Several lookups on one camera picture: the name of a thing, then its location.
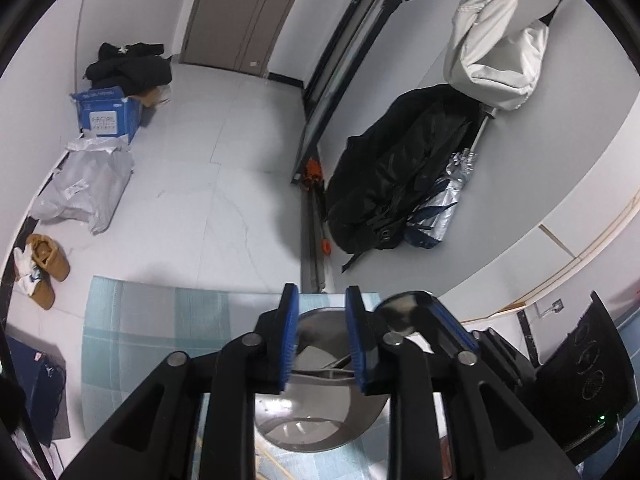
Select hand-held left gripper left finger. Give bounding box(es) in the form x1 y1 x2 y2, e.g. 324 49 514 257
60 283 301 480

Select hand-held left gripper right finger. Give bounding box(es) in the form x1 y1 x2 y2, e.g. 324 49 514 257
345 285 581 480

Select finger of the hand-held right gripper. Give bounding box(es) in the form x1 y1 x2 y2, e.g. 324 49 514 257
410 293 481 357

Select stainless steel bowl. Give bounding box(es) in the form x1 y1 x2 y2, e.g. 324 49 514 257
254 307 390 454

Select wooden chopstick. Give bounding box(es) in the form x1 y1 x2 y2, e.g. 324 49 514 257
256 442 297 480

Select teal plaid mat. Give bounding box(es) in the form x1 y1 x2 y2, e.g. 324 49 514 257
80 275 451 480

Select orange black tool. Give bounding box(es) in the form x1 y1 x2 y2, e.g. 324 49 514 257
295 157 327 194

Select black jacket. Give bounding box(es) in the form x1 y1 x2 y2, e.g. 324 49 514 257
325 84 489 274

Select grey plastic parcel bag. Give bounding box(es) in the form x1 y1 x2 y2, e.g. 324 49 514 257
30 132 136 235

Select navy shoe box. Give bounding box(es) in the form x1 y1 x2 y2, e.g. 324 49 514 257
2 332 69 449

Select brown paper bag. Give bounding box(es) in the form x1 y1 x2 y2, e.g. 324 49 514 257
140 85 172 109

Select white socks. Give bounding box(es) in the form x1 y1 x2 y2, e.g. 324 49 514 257
12 247 44 296

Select black framed glass door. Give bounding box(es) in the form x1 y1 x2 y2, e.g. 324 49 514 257
290 0 432 187

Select blue cardboard box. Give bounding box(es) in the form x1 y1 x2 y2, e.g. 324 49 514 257
69 85 147 145

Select white hanging bag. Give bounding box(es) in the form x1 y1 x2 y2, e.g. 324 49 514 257
442 0 571 112

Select black clothes pile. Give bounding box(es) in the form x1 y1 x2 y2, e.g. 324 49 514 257
82 41 174 96

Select brown door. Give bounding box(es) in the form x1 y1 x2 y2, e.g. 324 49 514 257
177 0 321 79

